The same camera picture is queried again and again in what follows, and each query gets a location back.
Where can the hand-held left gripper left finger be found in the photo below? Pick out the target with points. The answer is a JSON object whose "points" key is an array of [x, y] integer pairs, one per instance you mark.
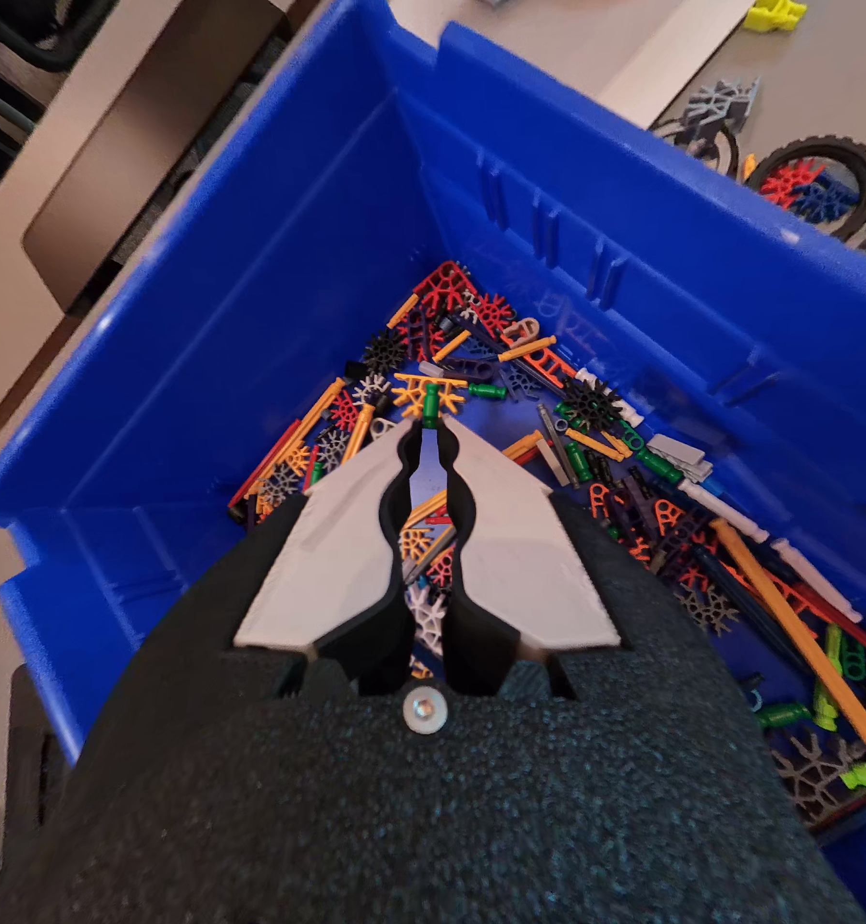
{"points": [[324, 563]]}

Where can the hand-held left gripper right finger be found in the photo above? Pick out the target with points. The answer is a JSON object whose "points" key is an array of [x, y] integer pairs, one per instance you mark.
{"points": [[526, 563]]}

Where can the pile of construction toy pieces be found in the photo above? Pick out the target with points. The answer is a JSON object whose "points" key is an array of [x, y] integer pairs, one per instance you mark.
{"points": [[584, 404]]}

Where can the green short rod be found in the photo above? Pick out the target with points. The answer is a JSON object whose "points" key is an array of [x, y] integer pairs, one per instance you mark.
{"points": [[430, 404]]}

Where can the blue plastic bin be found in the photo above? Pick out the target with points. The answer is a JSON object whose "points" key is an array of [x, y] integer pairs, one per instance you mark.
{"points": [[259, 289]]}

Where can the beige desk panel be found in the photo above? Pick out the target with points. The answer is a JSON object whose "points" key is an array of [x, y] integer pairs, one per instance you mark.
{"points": [[14, 274]]}

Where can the orange short rod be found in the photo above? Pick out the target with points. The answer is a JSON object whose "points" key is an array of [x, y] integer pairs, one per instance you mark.
{"points": [[749, 166]]}

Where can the red snowflake connector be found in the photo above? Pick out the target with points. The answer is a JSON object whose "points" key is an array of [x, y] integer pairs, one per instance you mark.
{"points": [[794, 184]]}

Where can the grey spoked toy wheel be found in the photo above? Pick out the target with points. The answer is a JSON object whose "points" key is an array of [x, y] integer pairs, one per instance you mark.
{"points": [[727, 141]]}

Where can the blue snowflake connector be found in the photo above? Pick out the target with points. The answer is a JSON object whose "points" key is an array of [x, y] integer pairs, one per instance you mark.
{"points": [[830, 202]]}

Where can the grey snowflake connector cluster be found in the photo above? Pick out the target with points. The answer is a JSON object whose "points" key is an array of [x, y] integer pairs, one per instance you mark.
{"points": [[721, 105]]}

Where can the large black toy tyre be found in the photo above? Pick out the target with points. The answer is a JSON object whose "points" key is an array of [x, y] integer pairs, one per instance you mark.
{"points": [[830, 146]]}

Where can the white monitor stand base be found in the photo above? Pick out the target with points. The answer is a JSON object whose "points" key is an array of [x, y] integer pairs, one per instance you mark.
{"points": [[678, 65]]}

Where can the yellow connector piece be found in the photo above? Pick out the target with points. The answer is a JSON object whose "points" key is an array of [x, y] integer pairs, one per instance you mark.
{"points": [[772, 14]]}

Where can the black storage crate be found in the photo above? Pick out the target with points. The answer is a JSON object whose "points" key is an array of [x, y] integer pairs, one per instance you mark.
{"points": [[43, 29]]}

